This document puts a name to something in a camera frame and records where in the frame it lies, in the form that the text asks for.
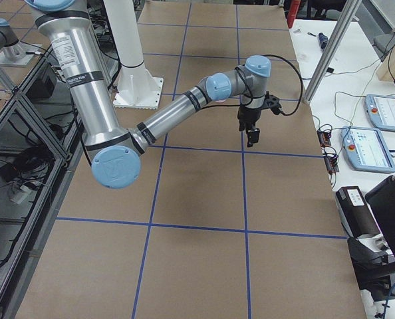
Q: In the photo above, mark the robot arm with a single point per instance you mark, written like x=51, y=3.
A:
x=120, y=127

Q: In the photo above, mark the black box device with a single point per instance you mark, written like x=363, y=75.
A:
x=355, y=214

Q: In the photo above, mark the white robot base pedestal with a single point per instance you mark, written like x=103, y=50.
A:
x=136, y=87

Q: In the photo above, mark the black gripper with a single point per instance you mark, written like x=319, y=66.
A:
x=247, y=117

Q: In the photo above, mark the near teach pendant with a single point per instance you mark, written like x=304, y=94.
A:
x=366, y=150

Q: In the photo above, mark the aluminium frame post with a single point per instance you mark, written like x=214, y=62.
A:
x=339, y=31

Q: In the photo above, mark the teach pendant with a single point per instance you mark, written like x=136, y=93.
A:
x=381, y=111
x=366, y=150

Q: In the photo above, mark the far teach pendant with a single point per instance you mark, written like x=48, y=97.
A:
x=381, y=111

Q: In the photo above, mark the brown paper table mat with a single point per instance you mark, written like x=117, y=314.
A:
x=211, y=228

